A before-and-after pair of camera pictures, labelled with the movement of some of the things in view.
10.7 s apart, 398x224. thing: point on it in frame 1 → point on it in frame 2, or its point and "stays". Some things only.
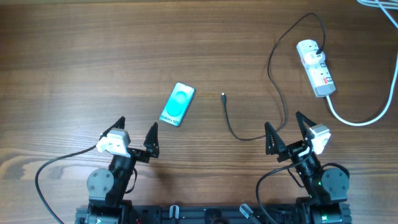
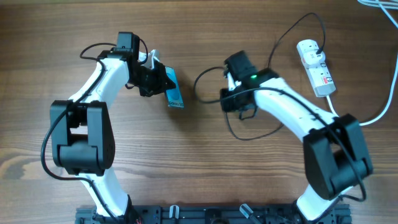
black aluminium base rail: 190,214 stays
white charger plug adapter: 314,58 stays
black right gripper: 290,150 → 231,104
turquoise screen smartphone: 177,104 → 174,96
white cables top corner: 384,4 stays
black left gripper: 150,145 → 162,83
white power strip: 319,76 stays
